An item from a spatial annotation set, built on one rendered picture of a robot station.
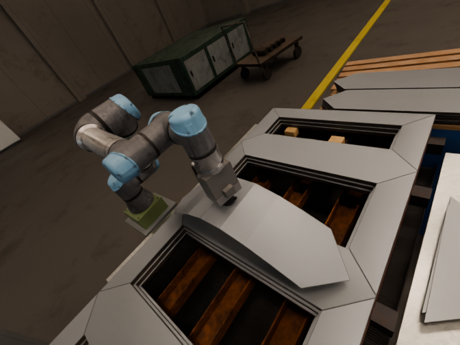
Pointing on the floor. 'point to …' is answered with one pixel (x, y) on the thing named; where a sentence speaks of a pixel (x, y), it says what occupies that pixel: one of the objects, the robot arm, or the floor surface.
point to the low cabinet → (194, 62)
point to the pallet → (444, 57)
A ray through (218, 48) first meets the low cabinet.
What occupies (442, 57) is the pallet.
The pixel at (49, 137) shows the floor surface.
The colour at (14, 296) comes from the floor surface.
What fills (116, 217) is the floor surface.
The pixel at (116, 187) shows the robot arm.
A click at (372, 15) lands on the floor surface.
